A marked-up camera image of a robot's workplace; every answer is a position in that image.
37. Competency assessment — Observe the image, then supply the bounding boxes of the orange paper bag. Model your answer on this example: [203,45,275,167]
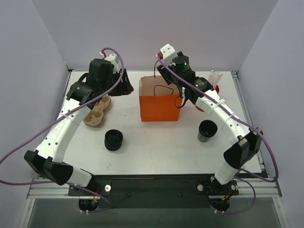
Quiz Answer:
[139,75,182,122]

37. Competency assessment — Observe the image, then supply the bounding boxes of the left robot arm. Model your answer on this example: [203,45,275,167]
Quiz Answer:
[24,54,133,195]

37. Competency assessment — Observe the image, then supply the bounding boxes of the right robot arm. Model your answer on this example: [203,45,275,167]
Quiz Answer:
[157,55,263,194]

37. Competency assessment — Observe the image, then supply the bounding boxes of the white wrapped straws bundle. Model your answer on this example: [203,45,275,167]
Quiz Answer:
[208,70,223,88]

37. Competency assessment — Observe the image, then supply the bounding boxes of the red cylindrical cup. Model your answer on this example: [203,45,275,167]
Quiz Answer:
[195,85,221,113]

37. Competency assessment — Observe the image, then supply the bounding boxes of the stack of black lids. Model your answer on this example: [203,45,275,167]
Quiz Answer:
[104,129,123,151]

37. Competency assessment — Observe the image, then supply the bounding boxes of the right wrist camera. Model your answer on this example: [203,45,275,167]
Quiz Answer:
[156,44,178,66]

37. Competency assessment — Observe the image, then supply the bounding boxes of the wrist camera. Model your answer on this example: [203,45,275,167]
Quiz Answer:
[99,52,120,74]
[156,44,178,66]

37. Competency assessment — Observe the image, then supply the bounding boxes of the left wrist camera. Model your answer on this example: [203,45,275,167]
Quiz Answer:
[99,52,120,74]

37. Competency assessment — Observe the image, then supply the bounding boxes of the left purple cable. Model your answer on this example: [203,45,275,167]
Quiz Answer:
[0,47,125,212]

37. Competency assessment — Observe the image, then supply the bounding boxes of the purple cable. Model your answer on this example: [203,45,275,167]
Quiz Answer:
[158,53,279,214]
[0,47,125,212]

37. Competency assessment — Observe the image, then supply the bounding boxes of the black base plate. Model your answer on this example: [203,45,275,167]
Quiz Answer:
[68,174,239,211]

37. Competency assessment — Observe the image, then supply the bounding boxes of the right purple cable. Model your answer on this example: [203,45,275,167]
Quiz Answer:
[158,53,279,214]

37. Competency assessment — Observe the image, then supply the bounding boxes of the aluminium frame rail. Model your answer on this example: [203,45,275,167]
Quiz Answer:
[27,178,282,199]

